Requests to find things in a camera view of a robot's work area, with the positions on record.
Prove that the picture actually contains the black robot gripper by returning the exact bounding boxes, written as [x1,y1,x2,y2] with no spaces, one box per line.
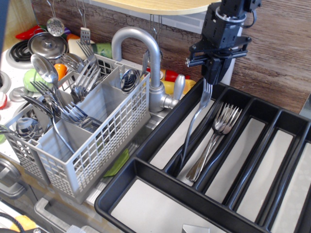
[186,0,261,84]

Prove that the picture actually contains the silver fork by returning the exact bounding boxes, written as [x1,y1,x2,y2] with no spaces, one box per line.
[179,79,213,168]

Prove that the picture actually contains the stacked silver forks in tray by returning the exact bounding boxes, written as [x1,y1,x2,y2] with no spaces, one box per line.
[186,103,242,182]

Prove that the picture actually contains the black cutlery tray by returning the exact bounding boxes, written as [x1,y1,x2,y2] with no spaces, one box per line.
[95,82,311,233]

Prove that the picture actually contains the grey plastic cutlery basket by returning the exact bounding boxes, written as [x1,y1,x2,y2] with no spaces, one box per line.
[7,56,150,203]

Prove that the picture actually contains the red toy bottle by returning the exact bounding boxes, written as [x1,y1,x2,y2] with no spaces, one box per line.
[159,69,179,82]

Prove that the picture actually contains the yellow toy bottle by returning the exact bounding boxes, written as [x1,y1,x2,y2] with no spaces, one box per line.
[161,79,196,96]

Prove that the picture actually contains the silver toy faucet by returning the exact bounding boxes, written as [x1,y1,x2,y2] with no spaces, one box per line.
[111,27,185,112]

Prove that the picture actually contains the round wooden shelf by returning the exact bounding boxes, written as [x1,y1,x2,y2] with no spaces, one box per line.
[91,0,220,16]

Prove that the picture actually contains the silver spoon in middle compartment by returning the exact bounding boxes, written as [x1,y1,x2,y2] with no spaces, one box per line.
[121,68,140,94]

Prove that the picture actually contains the green toy can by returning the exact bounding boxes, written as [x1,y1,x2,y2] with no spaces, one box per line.
[91,42,112,59]

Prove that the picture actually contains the silver forks back compartment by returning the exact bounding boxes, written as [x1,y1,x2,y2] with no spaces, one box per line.
[61,41,104,103]

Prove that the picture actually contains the silver forks compartment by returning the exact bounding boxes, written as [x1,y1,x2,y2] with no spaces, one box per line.
[21,82,102,153]
[61,41,104,103]

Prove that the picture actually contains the green leaf toy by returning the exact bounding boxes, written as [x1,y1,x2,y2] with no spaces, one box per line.
[104,149,130,178]

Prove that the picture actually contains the hanging silver spatula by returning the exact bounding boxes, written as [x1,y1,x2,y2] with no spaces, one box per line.
[76,0,91,45]

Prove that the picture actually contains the silver forks front compartment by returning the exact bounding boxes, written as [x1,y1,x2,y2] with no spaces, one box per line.
[21,82,102,153]

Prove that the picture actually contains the orange toy fruit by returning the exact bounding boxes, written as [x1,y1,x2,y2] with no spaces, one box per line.
[54,63,68,81]

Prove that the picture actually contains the silver pot with lid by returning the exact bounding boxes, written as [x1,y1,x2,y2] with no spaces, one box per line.
[27,32,69,60]

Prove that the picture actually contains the hanging silver skimmer ladle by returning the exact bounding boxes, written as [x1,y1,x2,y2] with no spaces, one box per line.
[46,0,65,37]

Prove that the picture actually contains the large silver spoon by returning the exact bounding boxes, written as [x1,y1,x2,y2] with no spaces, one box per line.
[31,54,63,107]

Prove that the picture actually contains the green toy vegetable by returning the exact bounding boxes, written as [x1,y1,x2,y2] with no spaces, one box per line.
[23,69,53,92]

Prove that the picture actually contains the red toy pepper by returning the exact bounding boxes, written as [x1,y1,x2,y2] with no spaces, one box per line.
[15,25,43,40]

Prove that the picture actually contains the black coil stove burner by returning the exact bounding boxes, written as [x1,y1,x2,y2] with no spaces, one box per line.
[10,40,32,62]

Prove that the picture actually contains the silver spoon front left compartment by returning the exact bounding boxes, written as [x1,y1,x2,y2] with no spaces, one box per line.
[16,117,44,141]

